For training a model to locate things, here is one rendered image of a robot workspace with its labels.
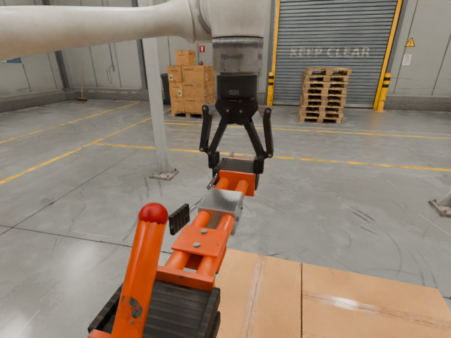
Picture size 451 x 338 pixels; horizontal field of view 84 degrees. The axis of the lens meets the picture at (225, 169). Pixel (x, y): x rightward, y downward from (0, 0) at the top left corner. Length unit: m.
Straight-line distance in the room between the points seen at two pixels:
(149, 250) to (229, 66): 0.34
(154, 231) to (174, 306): 0.10
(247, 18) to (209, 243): 0.34
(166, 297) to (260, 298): 0.98
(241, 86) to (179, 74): 6.81
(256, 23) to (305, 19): 8.95
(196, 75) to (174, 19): 6.51
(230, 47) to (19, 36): 0.30
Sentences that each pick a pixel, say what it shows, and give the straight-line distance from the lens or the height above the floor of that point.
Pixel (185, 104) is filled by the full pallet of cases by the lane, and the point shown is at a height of 0.34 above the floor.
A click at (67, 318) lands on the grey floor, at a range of 2.09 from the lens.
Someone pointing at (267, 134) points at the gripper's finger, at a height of 1.37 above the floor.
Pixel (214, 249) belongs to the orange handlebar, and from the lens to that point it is 0.33.
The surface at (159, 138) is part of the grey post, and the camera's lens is 3.44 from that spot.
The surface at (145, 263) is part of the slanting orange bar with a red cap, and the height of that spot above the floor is 1.36.
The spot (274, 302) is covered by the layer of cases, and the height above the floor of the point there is 0.54.
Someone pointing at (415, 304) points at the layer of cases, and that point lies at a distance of 1.46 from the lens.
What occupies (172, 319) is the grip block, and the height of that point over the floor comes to 1.29.
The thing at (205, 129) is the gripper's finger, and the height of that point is 1.37.
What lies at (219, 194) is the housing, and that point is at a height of 1.29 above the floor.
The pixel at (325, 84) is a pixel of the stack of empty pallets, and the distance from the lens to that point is 6.92.
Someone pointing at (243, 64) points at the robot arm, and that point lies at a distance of 0.45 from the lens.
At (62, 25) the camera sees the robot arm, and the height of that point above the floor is 1.55.
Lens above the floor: 1.50
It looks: 24 degrees down
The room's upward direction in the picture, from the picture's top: straight up
